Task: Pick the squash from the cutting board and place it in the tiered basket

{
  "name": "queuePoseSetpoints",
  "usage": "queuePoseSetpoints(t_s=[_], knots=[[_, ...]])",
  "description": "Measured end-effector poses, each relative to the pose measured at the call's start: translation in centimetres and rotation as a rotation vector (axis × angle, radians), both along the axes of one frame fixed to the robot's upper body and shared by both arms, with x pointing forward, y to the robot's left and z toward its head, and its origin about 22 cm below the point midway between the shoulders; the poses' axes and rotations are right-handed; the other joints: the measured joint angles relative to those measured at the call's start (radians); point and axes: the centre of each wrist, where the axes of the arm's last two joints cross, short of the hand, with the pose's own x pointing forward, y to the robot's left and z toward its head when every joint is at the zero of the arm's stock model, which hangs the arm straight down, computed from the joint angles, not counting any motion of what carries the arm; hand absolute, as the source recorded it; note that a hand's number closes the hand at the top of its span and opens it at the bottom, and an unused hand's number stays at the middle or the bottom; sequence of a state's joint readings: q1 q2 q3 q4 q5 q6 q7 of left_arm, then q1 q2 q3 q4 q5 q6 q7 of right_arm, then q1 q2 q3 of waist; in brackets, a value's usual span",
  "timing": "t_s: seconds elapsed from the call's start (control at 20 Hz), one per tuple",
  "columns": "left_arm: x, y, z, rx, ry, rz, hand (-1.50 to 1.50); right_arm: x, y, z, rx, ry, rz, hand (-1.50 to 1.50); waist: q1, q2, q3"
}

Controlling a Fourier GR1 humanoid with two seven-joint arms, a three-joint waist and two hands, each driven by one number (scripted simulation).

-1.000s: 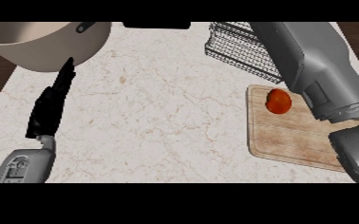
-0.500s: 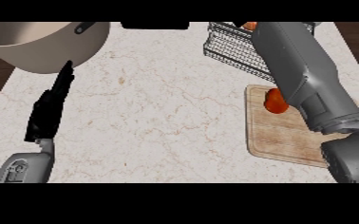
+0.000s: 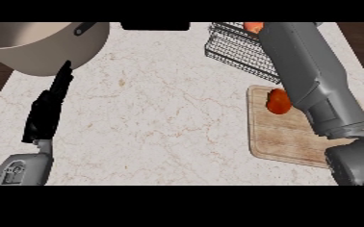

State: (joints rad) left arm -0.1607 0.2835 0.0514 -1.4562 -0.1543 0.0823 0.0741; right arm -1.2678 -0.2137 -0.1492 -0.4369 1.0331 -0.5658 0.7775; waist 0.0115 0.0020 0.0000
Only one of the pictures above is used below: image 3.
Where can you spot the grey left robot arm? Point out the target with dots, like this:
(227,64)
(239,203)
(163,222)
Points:
(26,170)

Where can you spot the pale wooden cutting board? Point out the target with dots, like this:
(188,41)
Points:
(284,134)

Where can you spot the orange squash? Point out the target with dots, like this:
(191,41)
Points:
(279,102)

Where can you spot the orange vegetable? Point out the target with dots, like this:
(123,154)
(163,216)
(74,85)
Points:
(253,26)

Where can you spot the flat black appliance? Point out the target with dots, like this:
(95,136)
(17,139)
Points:
(154,25)

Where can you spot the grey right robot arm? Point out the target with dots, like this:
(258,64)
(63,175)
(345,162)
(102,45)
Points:
(308,73)

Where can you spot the large beige pot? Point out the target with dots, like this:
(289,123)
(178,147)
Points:
(43,49)

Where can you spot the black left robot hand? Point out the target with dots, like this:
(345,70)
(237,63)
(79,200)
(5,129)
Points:
(45,115)

